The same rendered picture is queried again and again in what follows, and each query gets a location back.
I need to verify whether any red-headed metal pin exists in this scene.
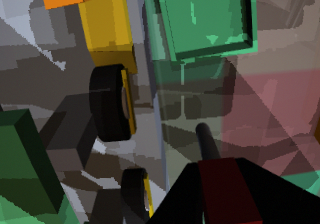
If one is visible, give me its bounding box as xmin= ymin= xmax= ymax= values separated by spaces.
xmin=195 ymin=123 xmax=263 ymax=224

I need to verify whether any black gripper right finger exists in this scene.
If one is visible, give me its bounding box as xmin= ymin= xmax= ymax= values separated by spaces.
xmin=235 ymin=157 xmax=320 ymax=224

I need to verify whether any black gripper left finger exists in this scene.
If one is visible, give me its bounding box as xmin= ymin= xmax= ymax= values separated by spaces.
xmin=145 ymin=163 xmax=204 ymax=224

